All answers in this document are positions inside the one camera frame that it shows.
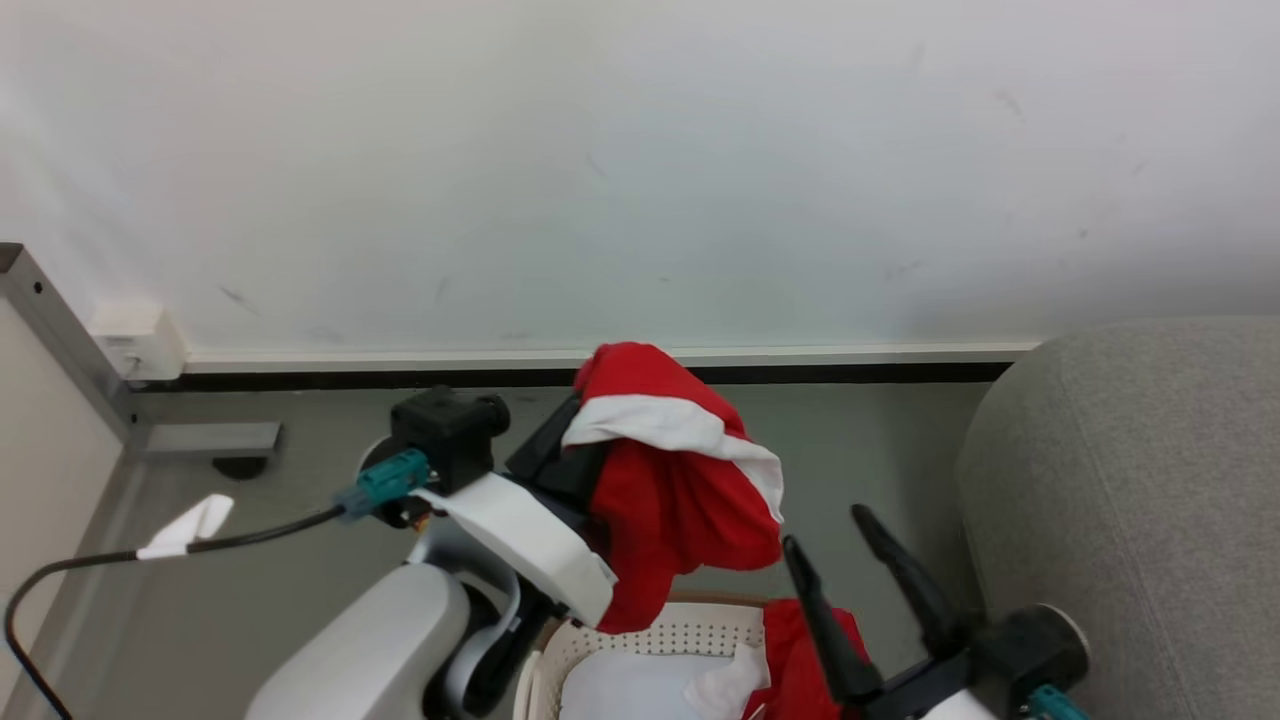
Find white wall socket box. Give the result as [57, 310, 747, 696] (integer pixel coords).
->
[87, 300, 189, 384]

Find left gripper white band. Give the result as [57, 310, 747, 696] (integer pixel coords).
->
[412, 392, 619, 629]

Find grey fabric sofa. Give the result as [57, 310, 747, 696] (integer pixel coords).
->
[954, 317, 1280, 720]

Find white tag on cable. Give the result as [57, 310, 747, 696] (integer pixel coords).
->
[136, 493, 235, 560]

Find cream perforated laundry basket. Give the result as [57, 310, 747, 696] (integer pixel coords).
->
[513, 596, 773, 720]

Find red and white jacket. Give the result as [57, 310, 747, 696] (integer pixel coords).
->
[560, 341, 873, 720]

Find beige partition panel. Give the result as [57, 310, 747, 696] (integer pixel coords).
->
[0, 298, 129, 706]

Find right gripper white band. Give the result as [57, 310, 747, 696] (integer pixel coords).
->
[781, 504, 1023, 720]

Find white and black baseboard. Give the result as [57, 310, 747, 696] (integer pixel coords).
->
[135, 342, 1043, 393]

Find pale white cloth in basket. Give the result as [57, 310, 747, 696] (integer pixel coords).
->
[558, 650, 766, 720]

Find black cable with teal plug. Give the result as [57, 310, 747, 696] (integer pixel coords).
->
[3, 449, 434, 720]

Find grey metal partition frame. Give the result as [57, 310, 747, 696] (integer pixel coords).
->
[0, 242, 283, 463]

